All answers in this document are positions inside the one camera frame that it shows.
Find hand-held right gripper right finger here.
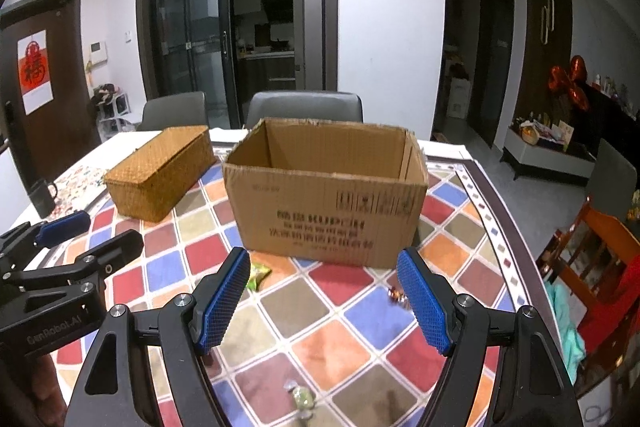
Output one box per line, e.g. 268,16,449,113
396,247,586,427

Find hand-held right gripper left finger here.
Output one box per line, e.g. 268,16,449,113
72,247,252,427

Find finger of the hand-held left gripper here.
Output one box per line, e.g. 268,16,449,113
0,211,92,275
0,229,145,295

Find brown cardboard box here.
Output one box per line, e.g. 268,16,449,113
222,117,430,269

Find black mug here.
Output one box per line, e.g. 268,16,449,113
26,179,58,220

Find green snack packet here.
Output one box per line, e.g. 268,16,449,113
245,263,272,292

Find woven wicker box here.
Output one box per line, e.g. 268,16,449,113
103,125,217,223

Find colourful diamond pattern tablecloth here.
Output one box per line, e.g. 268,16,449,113
0,127,551,427

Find dark entrance door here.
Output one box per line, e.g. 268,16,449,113
0,0,101,195

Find white shoe rack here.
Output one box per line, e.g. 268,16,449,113
91,83,136,142

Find green wrapped candy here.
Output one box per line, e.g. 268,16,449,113
285,382,317,420

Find teal cloth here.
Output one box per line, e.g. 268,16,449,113
545,279,587,383

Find red and white door poster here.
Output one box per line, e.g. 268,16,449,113
17,29,54,115

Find narrow grey dining chair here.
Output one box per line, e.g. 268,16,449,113
136,91,208,132

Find orange wooden chair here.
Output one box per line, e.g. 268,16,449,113
535,202,640,400

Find white low cabinet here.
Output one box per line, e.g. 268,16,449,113
501,117,596,186

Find red cloth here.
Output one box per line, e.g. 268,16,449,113
575,254,640,358

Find white box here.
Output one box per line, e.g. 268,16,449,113
446,77,471,118

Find wide grey dining chair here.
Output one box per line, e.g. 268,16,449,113
246,91,364,128

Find grey chair with tall back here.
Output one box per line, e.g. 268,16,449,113
585,138,638,218

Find black framed glass sliding door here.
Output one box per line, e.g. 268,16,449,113
137,0,338,130

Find dark interior door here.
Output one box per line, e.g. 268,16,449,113
472,0,516,148

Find dark sideboard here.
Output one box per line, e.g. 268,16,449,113
570,79,640,162

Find red foil balloons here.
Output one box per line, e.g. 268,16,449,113
547,55,591,112

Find dark wooden double door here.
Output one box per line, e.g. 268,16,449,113
522,0,573,128

